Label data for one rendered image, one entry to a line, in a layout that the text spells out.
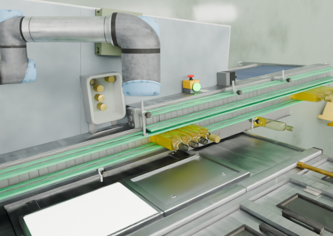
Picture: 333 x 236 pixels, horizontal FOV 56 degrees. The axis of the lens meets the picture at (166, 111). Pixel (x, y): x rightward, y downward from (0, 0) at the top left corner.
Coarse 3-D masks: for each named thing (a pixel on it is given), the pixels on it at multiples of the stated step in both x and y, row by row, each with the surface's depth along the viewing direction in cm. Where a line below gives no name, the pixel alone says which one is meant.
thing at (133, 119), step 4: (128, 108) 153; (132, 108) 153; (128, 112) 154; (132, 112) 150; (128, 116) 155; (132, 116) 151; (136, 116) 151; (128, 120) 156; (132, 120) 152; (136, 120) 151; (128, 124) 157; (132, 124) 152; (136, 124) 152
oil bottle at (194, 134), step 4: (180, 128) 158; (184, 128) 157; (188, 128) 157; (184, 132) 152; (188, 132) 151; (192, 132) 151; (196, 132) 150; (192, 136) 148; (196, 136) 148; (200, 136) 149; (192, 140) 149; (196, 140) 148
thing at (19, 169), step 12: (324, 84) 231; (276, 96) 204; (240, 108) 182; (192, 120) 164; (156, 132) 150; (96, 144) 139; (108, 144) 138; (120, 144) 139; (60, 156) 129; (72, 156) 128; (12, 168) 120; (24, 168) 119; (36, 168) 119
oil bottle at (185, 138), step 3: (168, 132) 154; (171, 132) 153; (174, 132) 153; (177, 132) 153; (180, 132) 152; (177, 135) 148; (180, 135) 148; (183, 135) 148; (186, 135) 148; (189, 135) 148; (183, 138) 145; (186, 138) 145; (189, 138) 146; (183, 141) 145; (186, 141) 145; (186, 144) 145
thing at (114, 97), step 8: (88, 80) 138; (104, 80) 150; (120, 80) 148; (88, 88) 139; (104, 88) 151; (112, 88) 154; (120, 88) 149; (88, 96) 140; (104, 96) 152; (112, 96) 154; (120, 96) 150; (96, 104) 150; (112, 104) 155; (120, 104) 152; (96, 112) 151; (104, 112) 153; (112, 112) 156; (120, 112) 153; (96, 120) 146; (104, 120) 146; (112, 120) 149
